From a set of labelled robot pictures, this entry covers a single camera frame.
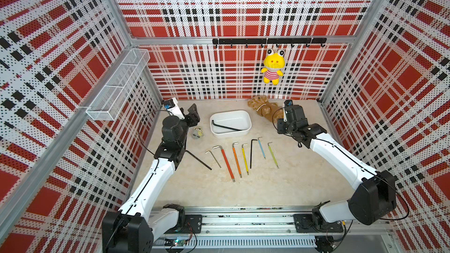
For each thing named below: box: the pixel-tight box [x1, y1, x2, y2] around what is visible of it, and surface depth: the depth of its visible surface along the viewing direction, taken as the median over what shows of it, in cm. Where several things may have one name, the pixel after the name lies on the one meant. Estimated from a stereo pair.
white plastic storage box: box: [209, 110, 252, 138], surface depth 110 cm
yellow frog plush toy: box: [261, 48, 286, 86], surface depth 95 cm
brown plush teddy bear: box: [247, 94, 285, 123], surface depth 110 cm
